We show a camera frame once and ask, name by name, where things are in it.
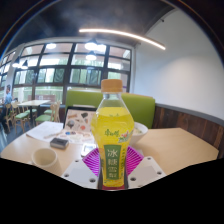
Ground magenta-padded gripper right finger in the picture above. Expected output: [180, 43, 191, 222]
[124, 145, 167, 190]

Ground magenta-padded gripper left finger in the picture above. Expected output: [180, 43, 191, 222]
[61, 146, 101, 190]

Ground yellow drink bottle green label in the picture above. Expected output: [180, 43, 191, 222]
[90, 78, 136, 190]

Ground small black box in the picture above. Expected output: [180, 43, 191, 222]
[49, 136, 70, 150]

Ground white ribbed mug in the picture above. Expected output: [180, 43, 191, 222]
[30, 147, 64, 177]

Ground white ceramic bowl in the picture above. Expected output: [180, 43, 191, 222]
[129, 121, 150, 146]

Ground black framed picture menu stand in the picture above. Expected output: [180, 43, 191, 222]
[62, 105, 99, 133]

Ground green upholstered bench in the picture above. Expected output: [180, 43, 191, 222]
[64, 88, 157, 130]

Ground wooden chairs with green seats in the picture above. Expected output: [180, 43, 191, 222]
[0, 99, 63, 134]

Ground wooden dining table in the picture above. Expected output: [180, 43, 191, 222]
[16, 99, 51, 126]

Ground person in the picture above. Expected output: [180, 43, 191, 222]
[0, 84, 14, 118]

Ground hanging pendant ceiling lamps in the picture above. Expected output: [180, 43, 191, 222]
[11, 38, 108, 70]

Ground long curved ceiling light strip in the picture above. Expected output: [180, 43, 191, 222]
[78, 27, 167, 51]

